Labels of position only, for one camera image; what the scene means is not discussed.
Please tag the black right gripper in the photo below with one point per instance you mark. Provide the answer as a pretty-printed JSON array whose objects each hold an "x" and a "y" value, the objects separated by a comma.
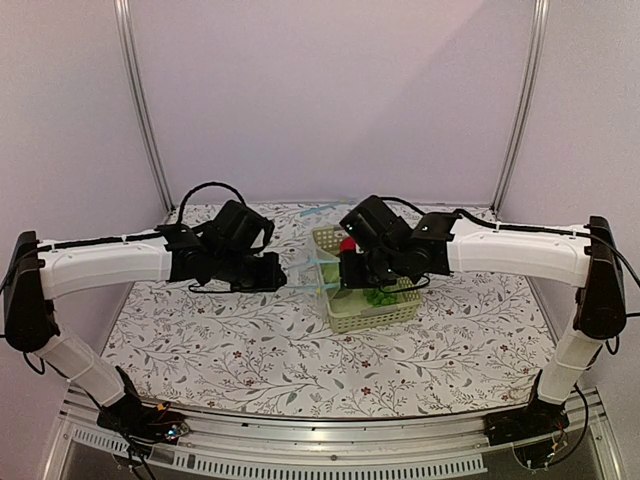
[{"x": 350, "y": 279}]

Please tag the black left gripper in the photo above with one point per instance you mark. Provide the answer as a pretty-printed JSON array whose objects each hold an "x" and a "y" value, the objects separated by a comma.
[{"x": 270, "y": 280}]

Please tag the light green perforated plastic basket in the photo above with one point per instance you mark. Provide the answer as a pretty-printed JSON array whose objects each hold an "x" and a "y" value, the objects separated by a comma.
[{"x": 347, "y": 310}]

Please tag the clear blue zip top bag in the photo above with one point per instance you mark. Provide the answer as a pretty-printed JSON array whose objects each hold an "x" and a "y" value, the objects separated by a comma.
[{"x": 305, "y": 276}]

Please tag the green apple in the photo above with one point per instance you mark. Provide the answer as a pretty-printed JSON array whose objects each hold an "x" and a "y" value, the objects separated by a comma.
[{"x": 330, "y": 273}]

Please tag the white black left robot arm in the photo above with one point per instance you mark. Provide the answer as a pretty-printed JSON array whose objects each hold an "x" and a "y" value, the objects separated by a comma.
[{"x": 230, "y": 248}]

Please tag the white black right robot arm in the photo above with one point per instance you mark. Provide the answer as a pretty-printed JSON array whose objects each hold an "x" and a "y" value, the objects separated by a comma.
[{"x": 385, "y": 248}]

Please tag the spare clear blue zip bag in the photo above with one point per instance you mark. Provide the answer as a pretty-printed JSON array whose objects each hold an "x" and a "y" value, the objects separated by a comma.
[{"x": 327, "y": 206}]

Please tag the green grape bunch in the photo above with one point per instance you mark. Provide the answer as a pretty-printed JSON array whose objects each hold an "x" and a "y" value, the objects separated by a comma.
[{"x": 377, "y": 298}]

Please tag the red apple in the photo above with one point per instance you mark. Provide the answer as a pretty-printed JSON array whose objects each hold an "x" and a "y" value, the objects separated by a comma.
[{"x": 348, "y": 245}]

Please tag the floral patterned table mat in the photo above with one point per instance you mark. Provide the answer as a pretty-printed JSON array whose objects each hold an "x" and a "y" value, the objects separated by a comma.
[{"x": 477, "y": 342}]

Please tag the aluminium front rail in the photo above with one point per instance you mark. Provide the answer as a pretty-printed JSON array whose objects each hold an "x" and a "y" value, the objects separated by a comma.
[{"x": 224, "y": 445}]

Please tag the left aluminium frame post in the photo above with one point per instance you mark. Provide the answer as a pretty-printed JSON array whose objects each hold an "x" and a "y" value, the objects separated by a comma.
[{"x": 125, "y": 28}]

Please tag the aluminium frame post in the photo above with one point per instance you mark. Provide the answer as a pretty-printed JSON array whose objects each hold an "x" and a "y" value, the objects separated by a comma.
[
  {"x": 125, "y": 28},
  {"x": 531, "y": 69}
]

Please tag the right aluminium frame post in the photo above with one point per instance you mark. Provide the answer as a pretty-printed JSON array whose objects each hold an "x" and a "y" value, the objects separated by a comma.
[{"x": 531, "y": 69}]

